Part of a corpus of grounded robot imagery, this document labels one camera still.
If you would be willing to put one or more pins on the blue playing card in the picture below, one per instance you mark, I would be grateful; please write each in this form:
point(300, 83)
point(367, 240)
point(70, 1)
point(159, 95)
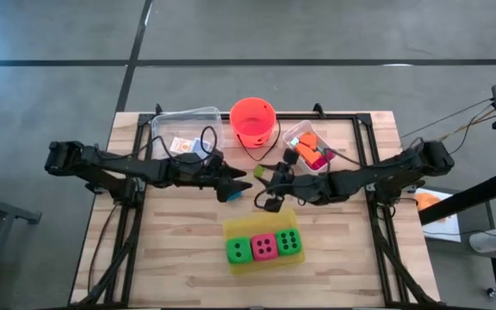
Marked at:
point(197, 145)

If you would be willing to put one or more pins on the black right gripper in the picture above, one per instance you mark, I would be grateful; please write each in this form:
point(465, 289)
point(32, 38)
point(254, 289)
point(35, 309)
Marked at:
point(293, 183)

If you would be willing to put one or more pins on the grey metal stand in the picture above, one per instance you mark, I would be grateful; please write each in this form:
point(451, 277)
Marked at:
point(7, 213)

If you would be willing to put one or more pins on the large orange toy block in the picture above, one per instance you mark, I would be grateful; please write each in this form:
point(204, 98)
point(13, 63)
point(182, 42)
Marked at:
point(306, 153)

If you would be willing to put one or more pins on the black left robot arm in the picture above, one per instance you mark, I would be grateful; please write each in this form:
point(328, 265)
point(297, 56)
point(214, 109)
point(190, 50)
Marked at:
point(101, 165)

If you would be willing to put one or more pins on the black diagonal beam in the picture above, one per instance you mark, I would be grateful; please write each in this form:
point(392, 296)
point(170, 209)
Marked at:
point(467, 198)

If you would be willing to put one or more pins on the pink foam die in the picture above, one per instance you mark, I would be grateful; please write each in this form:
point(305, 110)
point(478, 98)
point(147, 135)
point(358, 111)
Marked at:
point(264, 247)

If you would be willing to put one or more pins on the light cyan toy cube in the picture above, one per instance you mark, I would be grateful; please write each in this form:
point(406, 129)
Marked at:
point(294, 141)

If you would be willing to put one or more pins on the orange cloth object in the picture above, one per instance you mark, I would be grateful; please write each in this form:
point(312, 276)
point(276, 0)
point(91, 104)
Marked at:
point(426, 201)

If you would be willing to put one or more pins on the small clear plastic container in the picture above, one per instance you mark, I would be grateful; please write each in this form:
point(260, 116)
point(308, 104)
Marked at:
point(301, 127)

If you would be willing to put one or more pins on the orange plastic bucket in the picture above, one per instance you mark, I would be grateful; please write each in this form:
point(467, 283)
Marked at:
point(252, 120)

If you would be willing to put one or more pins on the large clear plastic container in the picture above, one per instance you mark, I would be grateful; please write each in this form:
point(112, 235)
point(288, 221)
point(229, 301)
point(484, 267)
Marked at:
point(175, 125)

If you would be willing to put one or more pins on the blue toy block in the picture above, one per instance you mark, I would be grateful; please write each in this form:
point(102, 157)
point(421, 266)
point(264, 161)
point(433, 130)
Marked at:
point(235, 197)

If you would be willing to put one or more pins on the green foam die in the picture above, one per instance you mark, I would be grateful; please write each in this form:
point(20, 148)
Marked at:
point(289, 242)
point(239, 250)

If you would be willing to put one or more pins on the black aluminium table frame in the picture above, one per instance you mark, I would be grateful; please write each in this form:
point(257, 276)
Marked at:
point(342, 116)

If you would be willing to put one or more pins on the yellow translucent plastic bin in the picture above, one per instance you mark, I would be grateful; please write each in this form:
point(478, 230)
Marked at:
point(252, 221)

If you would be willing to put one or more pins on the black caster wheel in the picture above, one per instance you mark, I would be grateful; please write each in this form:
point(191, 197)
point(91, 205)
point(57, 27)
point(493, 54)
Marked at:
point(494, 294)

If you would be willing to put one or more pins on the orange card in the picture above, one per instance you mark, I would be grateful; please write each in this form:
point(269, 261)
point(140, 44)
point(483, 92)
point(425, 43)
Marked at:
point(181, 145)

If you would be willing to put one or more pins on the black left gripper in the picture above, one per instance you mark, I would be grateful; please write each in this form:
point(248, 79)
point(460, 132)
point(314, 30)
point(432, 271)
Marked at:
point(198, 170)

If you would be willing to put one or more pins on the white side table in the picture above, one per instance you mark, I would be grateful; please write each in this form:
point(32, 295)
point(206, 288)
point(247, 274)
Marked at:
point(446, 224)

